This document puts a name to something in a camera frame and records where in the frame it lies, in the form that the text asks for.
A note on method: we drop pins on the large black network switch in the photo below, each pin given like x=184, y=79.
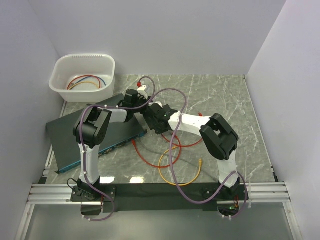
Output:
x=65, y=146

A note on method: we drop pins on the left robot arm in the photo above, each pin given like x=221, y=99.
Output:
x=103, y=123

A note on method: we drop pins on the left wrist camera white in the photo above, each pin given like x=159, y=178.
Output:
x=143, y=89

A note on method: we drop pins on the small black switch box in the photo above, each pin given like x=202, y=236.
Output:
x=149, y=119

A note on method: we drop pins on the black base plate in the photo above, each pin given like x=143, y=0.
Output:
x=160, y=196

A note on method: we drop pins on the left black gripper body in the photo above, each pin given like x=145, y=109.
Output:
x=142, y=101

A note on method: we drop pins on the white plastic tub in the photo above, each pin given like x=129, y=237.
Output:
x=84, y=78

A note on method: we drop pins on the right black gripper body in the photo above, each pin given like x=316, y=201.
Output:
x=166, y=130

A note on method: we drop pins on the aluminium rail right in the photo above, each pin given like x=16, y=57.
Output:
x=268, y=192

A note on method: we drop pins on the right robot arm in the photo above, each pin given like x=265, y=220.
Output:
x=219, y=137

